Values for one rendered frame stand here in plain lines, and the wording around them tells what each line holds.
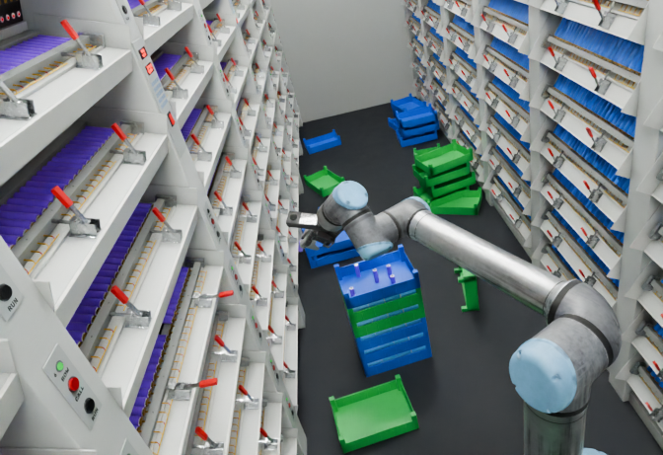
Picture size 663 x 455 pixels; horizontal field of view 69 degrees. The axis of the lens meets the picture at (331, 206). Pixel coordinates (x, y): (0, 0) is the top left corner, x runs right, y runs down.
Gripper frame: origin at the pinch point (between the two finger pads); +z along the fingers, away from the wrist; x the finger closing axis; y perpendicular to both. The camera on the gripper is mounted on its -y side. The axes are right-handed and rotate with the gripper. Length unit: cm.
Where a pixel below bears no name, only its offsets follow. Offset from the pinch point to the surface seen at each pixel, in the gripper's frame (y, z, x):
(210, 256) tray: -26.2, -12.9, -21.1
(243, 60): -44, 44, 107
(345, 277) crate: 31, 39, 12
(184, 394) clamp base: -22, -34, -59
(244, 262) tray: -13.9, 16.5, -6.8
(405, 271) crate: 51, 24, 17
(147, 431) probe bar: -26, -38, -67
